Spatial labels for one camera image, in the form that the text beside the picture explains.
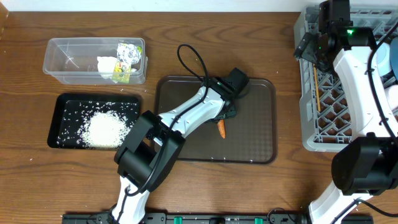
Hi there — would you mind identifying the orange carrot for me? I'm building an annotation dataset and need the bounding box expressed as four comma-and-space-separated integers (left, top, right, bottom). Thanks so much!
217, 119, 226, 139

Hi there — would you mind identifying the wooden chopstick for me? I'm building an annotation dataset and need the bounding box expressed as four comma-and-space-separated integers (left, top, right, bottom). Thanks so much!
313, 64, 321, 112

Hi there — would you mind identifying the light blue bowl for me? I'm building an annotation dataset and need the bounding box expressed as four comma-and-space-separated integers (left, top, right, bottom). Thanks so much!
376, 43, 392, 77

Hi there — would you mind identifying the yellow silver snack wrapper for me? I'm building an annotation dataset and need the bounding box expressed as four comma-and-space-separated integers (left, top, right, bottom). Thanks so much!
111, 43, 142, 83

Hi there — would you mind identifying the white tissue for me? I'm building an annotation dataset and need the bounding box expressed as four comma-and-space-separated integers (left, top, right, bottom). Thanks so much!
97, 57, 117, 79

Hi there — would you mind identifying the dark blue plate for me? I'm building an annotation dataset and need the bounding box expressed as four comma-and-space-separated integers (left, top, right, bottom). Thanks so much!
390, 37, 398, 80

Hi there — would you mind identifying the white plastic cup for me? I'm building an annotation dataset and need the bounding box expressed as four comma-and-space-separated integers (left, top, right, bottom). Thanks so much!
385, 85, 398, 111

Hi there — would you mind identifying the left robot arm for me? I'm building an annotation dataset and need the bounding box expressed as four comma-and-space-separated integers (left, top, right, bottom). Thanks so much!
108, 77, 248, 223

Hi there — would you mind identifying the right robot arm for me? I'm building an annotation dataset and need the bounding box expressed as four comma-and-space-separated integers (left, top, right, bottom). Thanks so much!
294, 26, 397, 223

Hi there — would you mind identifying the dark brown serving tray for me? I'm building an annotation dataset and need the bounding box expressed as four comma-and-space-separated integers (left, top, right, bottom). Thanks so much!
154, 76, 278, 165

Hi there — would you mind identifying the pile of rice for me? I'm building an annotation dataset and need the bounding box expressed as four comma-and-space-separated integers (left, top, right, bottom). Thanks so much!
57, 101, 139, 149

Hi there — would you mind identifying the black rectangular tray bin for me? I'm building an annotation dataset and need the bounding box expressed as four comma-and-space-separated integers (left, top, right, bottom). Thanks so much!
47, 93, 140, 149

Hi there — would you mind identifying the clear plastic bin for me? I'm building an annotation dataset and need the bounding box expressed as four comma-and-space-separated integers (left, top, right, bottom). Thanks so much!
43, 37, 147, 85

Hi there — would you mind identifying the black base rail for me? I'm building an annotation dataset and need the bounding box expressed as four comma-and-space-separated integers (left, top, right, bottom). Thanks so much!
62, 212, 374, 224

